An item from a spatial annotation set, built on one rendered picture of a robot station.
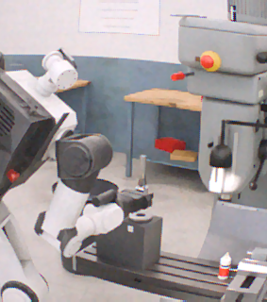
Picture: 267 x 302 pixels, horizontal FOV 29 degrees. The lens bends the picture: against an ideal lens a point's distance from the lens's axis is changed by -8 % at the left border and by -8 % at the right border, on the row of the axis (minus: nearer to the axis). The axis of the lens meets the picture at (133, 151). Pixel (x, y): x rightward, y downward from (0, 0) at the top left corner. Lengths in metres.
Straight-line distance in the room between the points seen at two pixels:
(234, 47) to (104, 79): 5.48
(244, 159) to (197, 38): 0.42
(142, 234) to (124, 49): 4.98
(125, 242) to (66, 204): 0.58
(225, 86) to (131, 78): 5.12
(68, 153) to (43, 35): 6.15
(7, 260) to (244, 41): 0.99
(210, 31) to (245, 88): 0.21
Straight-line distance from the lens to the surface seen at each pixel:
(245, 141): 1.70
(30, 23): 7.65
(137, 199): 1.87
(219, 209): 2.28
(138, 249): 1.98
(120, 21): 6.78
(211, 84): 1.66
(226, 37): 1.53
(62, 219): 1.48
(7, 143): 1.35
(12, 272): 1.68
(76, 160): 1.37
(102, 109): 7.01
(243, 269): 1.84
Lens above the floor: 1.91
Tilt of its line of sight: 16 degrees down
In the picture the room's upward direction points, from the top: 2 degrees clockwise
